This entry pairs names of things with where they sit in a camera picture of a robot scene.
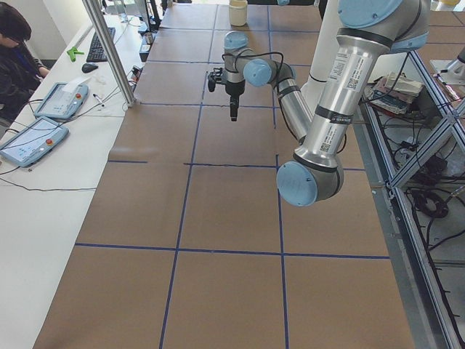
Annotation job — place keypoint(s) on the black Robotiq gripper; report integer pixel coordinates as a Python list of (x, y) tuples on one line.
[(232, 89)]

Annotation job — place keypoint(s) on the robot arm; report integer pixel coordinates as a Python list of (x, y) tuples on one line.
[(242, 66), (353, 35)]

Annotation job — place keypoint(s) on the cream plastic jar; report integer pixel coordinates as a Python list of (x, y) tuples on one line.
[(238, 12)]

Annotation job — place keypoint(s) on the white desk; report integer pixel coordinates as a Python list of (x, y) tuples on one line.
[(43, 206)]

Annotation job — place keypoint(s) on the black keyboard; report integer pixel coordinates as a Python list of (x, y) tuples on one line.
[(96, 53)]

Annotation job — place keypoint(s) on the brown paper table mat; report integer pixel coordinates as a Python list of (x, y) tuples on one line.
[(187, 244)]

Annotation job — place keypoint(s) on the black computer mouse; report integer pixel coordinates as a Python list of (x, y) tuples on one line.
[(89, 67)]

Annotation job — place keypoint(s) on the stack of cloths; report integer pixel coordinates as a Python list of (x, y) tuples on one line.
[(394, 93)]

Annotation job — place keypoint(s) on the green plastic clip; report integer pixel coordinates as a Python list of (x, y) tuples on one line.
[(73, 52)]

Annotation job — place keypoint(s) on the far teach pendant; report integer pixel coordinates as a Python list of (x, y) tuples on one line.
[(62, 102)]

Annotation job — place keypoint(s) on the teach pendant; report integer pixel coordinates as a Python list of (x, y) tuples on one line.
[(62, 102), (34, 142)]

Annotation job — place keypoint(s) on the near teach pendant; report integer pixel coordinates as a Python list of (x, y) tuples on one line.
[(34, 142)]

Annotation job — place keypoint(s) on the seated person dark jacket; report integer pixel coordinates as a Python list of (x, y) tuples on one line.
[(21, 72)]

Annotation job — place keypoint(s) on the black camera bracket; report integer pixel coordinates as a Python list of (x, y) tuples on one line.
[(216, 77)]

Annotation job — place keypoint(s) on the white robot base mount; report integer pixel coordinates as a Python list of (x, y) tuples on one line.
[(325, 52)]

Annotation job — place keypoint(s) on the aluminium frame rail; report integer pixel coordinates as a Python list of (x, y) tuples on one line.
[(93, 10)]

